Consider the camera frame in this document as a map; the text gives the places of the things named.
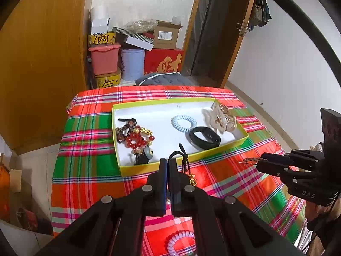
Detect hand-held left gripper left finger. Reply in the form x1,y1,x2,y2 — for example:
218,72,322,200
35,159,169,256

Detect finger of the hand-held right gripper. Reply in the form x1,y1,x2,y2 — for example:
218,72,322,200
256,162,318,182
260,149,325,170

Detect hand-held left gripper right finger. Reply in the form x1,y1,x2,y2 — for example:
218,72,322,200
168,159,307,256

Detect black hair tie gold beads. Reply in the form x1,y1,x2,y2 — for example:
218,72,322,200
169,143,198,186

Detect black bow hair clip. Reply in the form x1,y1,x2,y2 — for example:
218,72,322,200
132,146,154,166

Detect red bead bracelet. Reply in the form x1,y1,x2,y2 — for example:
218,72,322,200
125,126,156,150

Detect black wristband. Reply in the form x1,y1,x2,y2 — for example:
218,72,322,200
188,126,221,150

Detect pale blue spiral hair tie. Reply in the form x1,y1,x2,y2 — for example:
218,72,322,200
171,114,197,133

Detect dark bead bracelet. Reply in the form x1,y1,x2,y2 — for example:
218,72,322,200
115,117,138,143

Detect yellow shallow box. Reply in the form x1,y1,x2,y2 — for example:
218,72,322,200
111,97,250,178

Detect beige gold claw clip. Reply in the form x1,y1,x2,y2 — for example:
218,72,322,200
201,103,237,135

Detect plaid tablecloth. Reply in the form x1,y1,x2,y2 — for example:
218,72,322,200
51,85,307,256

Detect grey cushion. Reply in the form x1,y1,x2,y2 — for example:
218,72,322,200
135,72,194,86

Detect round yellow tin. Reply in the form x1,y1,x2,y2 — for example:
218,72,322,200
93,69,122,89

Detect red gift box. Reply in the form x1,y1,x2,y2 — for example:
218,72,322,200
143,48,184,75

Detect lavender round bucket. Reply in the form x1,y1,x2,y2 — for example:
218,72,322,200
121,48,146,81

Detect pink storage bin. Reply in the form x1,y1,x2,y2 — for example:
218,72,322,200
88,44,121,76

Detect open cardboard box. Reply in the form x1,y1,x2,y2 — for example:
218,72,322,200
9,167,54,236

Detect brown cardboard box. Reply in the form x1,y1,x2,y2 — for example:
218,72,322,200
153,20,184,50

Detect dark hanging bag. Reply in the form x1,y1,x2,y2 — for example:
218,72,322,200
251,0,272,28

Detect dark wooden-framed door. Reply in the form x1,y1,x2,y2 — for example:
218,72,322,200
183,0,257,89

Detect dark striped box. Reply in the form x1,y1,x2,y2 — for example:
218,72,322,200
111,26,146,42

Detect yellow printed tin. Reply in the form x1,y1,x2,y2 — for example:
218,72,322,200
88,32,117,46

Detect clear plastic bag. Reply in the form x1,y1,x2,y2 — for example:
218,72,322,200
125,19,159,33

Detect orange bag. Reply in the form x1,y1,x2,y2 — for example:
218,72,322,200
0,162,12,221

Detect white open carton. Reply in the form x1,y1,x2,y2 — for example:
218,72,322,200
91,18,110,35

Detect wooden wardrobe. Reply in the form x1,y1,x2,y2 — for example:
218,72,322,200
0,0,92,156

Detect purple white spiral hair tie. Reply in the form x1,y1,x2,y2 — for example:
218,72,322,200
163,230,197,256

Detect black hose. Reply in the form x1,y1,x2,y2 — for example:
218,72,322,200
240,0,341,86

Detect metal door handle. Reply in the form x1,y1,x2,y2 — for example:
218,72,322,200
237,21,252,37

